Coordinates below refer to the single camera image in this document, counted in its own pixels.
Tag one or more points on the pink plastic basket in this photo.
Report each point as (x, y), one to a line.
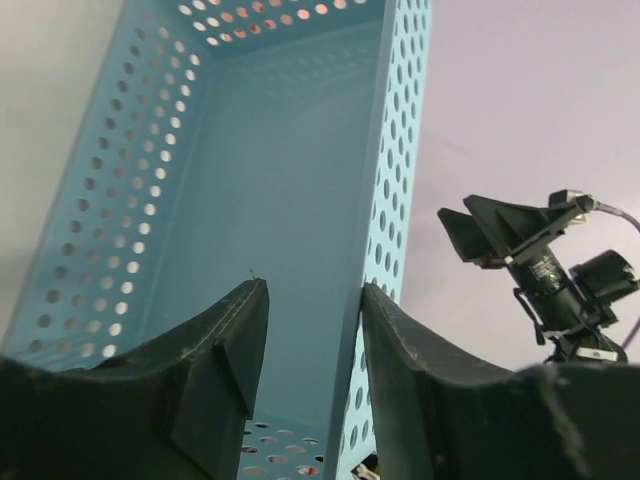
(220, 23)

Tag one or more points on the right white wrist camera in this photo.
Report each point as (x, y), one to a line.
(585, 202)

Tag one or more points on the blue plastic basket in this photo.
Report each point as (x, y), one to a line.
(288, 157)

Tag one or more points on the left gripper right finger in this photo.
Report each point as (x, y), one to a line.
(440, 412)

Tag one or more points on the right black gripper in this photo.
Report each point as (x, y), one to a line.
(568, 308)

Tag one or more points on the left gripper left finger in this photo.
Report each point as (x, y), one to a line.
(174, 407)

